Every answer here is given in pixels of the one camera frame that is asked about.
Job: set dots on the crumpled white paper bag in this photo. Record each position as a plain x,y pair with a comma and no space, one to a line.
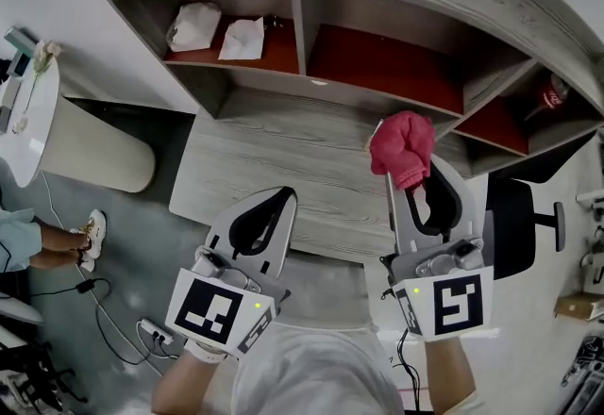
193,26

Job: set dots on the crumpled white paper sheet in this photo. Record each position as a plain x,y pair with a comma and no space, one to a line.
241,39

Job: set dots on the black patterned bag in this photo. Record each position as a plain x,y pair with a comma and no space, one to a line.
585,375

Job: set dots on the round white pedestal table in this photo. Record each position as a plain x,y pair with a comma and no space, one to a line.
94,149

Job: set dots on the red wiping cloth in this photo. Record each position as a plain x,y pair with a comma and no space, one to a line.
401,144

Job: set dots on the person's right forearm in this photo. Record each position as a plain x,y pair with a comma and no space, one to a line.
448,375

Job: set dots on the cardboard box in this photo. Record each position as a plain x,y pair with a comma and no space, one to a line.
578,307

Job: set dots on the person's white shirt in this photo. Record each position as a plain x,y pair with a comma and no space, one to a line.
311,375

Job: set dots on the white power strip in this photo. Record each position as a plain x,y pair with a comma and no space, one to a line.
156,332

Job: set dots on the black metal stand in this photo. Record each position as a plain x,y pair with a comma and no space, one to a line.
33,380

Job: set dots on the grey wood-grain table top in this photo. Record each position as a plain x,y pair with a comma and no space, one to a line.
283,158

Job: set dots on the small grey box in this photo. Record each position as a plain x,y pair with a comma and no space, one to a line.
8,104

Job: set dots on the white round hole cover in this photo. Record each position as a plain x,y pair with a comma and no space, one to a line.
319,83

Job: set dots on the black office chair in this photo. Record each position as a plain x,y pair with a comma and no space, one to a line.
512,224

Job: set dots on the pale artificial flower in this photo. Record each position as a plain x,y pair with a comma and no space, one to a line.
42,57

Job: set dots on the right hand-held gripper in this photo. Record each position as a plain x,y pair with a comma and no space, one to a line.
460,304

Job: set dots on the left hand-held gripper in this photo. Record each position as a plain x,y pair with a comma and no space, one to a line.
207,309

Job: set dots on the person's left forearm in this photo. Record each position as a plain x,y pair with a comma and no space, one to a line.
184,385

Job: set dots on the small white trinket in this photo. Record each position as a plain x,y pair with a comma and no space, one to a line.
20,124

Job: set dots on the white office chair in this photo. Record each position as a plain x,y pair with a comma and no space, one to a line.
330,290

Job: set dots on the plastic bottle with red label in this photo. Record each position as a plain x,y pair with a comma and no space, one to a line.
549,97

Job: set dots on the teal box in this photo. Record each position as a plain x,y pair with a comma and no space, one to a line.
21,50

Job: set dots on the small dark metal clip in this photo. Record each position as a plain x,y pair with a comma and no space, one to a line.
274,21

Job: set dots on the white wristband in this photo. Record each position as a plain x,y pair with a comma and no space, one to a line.
207,352

